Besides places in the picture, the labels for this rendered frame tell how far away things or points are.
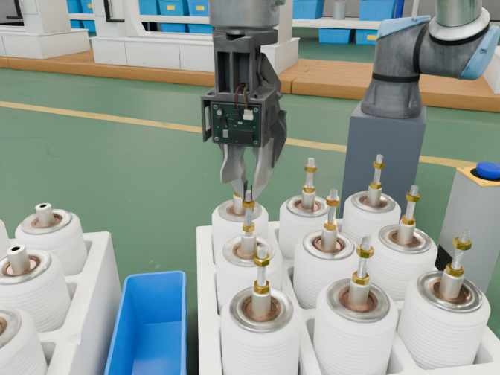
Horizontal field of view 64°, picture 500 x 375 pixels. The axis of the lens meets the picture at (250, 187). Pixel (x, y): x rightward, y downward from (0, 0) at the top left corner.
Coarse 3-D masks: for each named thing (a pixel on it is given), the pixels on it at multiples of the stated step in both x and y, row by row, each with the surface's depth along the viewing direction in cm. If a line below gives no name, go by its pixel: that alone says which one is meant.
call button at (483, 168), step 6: (480, 162) 67; (486, 162) 67; (480, 168) 65; (486, 168) 65; (492, 168) 65; (498, 168) 65; (480, 174) 66; (486, 174) 65; (492, 174) 64; (498, 174) 64
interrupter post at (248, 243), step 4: (244, 232) 57; (252, 232) 57; (244, 236) 56; (248, 236) 56; (252, 236) 56; (256, 236) 57; (244, 240) 56; (248, 240) 56; (252, 240) 56; (256, 240) 57; (244, 244) 56; (248, 244) 56; (252, 244) 56; (256, 244) 57; (244, 248) 57; (248, 248) 56; (252, 248) 57; (256, 248) 58; (244, 252) 57; (248, 252) 57; (252, 252) 57
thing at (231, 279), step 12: (276, 252) 58; (216, 264) 58; (228, 264) 55; (276, 264) 56; (228, 276) 55; (240, 276) 54; (252, 276) 54; (276, 276) 57; (228, 288) 56; (240, 288) 55; (276, 288) 58
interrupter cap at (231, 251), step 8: (232, 240) 60; (240, 240) 60; (264, 240) 60; (224, 248) 58; (232, 248) 58; (240, 248) 59; (272, 248) 58; (224, 256) 56; (232, 256) 56; (240, 256) 57; (248, 256) 57; (272, 256) 56; (240, 264) 55; (248, 264) 55
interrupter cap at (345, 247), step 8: (312, 232) 62; (320, 232) 62; (304, 240) 60; (312, 240) 60; (320, 240) 60; (336, 240) 60; (344, 240) 60; (352, 240) 60; (304, 248) 58; (312, 248) 58; (320, 248) 59; (336, 248) 59; (344, 248) 58; (352, 248) 58; (320, 256) 56; (328, 256) 56; (336, 256) 56; (344, 256) 56
